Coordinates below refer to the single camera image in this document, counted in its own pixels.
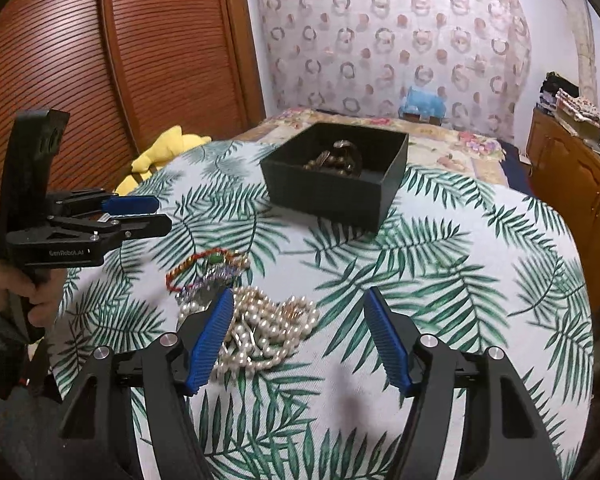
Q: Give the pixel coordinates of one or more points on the circle patterned curtain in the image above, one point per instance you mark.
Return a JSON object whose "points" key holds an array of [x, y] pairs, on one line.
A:
{"points": [[367, 57]]}

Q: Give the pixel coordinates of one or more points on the floral bed cover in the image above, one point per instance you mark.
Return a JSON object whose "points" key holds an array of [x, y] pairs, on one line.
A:
{"points": [[462, 152]]}

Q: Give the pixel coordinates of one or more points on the wooden sideboard cabinet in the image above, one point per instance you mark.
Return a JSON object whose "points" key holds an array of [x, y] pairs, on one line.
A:
{"points": [[565, 173]]}

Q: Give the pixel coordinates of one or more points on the beige side curtain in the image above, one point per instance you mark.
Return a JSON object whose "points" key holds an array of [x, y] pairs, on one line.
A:
{"points": [[581, 25]]}

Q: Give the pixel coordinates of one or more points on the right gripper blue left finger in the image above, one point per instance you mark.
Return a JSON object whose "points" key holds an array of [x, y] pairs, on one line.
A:
{"points": [[206, 347]]}

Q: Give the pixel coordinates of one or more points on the brown louvered wardrobe door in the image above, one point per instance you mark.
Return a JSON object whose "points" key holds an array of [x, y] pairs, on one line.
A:
{"points": [[125, 71]]}

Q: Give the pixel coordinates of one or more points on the palm leaf print cloth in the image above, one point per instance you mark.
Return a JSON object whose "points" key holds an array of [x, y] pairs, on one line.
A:
{"points": [[475, 264]]}

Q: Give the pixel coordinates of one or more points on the person's left hand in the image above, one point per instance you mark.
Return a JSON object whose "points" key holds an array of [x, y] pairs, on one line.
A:
{"points": [[44, 297]]}

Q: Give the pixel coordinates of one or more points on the black jewelry box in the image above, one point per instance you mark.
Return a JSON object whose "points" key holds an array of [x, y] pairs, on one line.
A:
{"points": [[333, 183]]}

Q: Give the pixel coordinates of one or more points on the stack of folded clothes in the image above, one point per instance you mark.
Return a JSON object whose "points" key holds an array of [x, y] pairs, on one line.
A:
{"points": [[558, 93]]}

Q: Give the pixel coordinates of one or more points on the blue plush toy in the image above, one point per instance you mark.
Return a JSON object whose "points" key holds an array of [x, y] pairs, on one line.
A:
{"points": [[422, 104]]}

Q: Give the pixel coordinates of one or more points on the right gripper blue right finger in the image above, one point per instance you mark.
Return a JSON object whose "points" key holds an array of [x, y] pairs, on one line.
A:
{"points": [[393, 337]]}

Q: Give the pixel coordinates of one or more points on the yellow Pikachu plush toy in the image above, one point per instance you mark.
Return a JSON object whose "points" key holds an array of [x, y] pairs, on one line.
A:
{"points": [[169, 145]]}

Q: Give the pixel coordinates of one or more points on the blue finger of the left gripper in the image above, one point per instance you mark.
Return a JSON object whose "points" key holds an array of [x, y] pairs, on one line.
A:
{"points": [[140, 227], [143, 204]]}

